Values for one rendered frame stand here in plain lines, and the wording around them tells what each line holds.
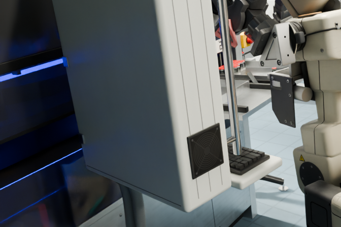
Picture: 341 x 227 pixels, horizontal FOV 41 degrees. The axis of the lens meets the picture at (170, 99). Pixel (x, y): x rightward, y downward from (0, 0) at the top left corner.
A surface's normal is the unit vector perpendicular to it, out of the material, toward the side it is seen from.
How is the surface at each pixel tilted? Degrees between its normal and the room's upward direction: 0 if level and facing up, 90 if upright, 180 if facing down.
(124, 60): 90
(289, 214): 0
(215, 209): 90
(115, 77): 90
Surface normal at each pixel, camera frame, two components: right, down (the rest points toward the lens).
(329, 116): -0.87, 0.25
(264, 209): -0.14, -0.95
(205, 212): 0.78, 0.07
